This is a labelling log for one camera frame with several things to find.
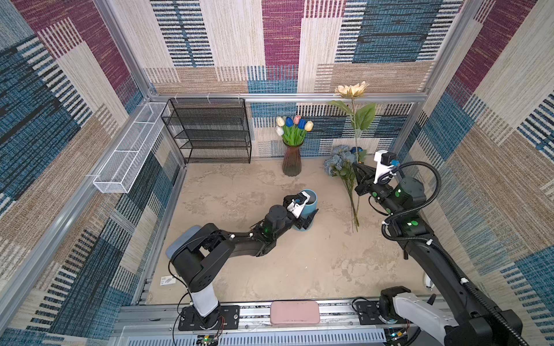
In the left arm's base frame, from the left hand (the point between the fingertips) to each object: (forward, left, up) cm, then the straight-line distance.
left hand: (309, 201), depth 84 cm
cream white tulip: (+32, +10, +14) cm, 37 cm away
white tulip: (+29, +11, +12) cm, 33 cm away
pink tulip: (+33, +3, +15) cm, 36 cm away
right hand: (+2, -14, +17) cm, 22 cm away
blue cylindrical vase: (-6, +1, +3) cm, 7 cm away
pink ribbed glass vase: (+29, +5, -7) cm, 31 cm away
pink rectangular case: (-34, +7, -17) cm, 38 cm away
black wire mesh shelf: (+43, +46, +1) cm, 63 cm away
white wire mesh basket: (0, +63, +18) cm, 65 cm away
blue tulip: (+32, +7, +14) cm, 35 cm away
